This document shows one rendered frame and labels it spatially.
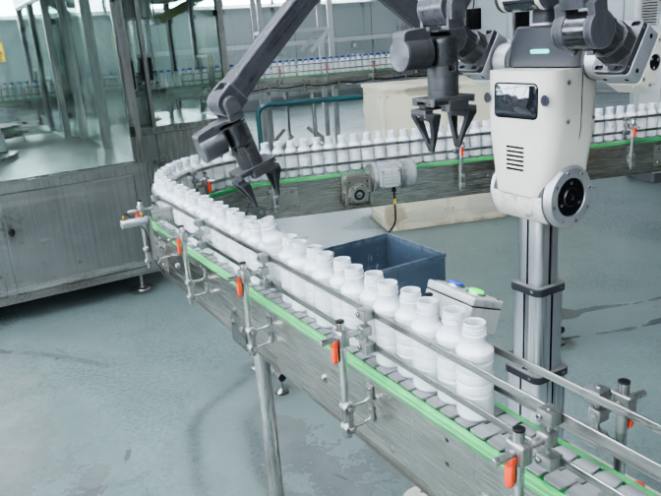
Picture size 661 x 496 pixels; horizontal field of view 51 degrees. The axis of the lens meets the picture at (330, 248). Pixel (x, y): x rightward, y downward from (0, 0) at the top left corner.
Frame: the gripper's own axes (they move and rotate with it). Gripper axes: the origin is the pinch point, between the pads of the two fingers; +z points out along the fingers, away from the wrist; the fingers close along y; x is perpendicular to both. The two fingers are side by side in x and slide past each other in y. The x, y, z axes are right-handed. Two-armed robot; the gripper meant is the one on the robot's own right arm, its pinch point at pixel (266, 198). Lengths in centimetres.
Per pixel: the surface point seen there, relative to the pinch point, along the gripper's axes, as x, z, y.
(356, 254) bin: -40, 49, -35
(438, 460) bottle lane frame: 68, 31, 14
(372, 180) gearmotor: -107, 58, -86
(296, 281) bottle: 14.1, 16.0, 6.3
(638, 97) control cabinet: -296, 216, -498
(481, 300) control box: 56, 18, -12
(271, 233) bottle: 2.3, 7.7, 3.1
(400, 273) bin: -10, 45, -32
